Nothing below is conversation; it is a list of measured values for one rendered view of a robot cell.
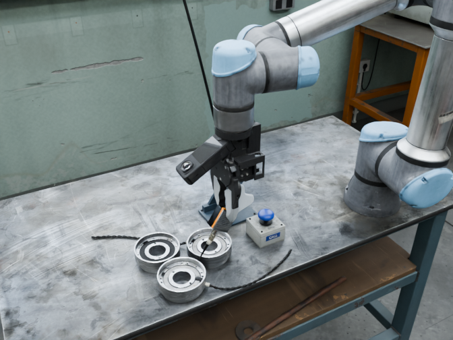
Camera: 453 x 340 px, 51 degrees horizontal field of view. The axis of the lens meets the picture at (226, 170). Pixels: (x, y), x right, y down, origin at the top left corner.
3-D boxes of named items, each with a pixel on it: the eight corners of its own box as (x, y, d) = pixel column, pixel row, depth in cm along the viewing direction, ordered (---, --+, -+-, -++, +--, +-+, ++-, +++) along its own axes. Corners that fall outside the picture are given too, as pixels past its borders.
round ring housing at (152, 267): (126, 261, 111) (124, 247, 109) (160, 239, 118) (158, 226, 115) (156, 282, 105) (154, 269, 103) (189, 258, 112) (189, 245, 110)
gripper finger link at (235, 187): (243, 210, 93) (240, 170, 89) (236, 212, 93) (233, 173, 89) (230, 200, 97) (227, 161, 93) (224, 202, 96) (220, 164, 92)
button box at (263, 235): (260, 249, 114) (261, 233, 112) (245, 232, 120) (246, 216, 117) (288, 239, 118) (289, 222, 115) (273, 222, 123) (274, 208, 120)
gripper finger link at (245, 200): (258, 220, 98) (256, 181, 94) (233, 230, 96) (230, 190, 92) (249, 214, 101) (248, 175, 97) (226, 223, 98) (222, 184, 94)
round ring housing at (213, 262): (238, 247, 115) (238, 234, 113) (220, 276, 107) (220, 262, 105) (199, 235, 119) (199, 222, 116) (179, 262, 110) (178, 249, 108)
